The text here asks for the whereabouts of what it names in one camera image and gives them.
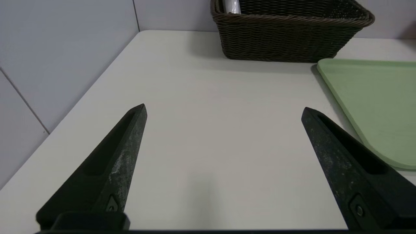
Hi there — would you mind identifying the light green plastic tray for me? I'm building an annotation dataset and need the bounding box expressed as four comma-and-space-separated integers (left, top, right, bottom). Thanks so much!
317, 58, 416, 171

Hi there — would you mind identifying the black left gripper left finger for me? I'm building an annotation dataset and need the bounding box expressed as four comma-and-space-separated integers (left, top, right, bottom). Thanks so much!
36, 103, 148, 229

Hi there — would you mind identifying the clear bottle with white contents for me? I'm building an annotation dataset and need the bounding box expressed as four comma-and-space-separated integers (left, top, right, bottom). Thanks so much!
222, 0, 241, 15

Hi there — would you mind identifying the dark brown wicker basket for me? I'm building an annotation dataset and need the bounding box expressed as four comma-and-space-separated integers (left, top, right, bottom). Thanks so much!
210, 0, 375, 63

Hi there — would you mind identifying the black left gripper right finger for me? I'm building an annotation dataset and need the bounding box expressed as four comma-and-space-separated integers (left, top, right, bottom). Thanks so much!
301, 107, 416, 229

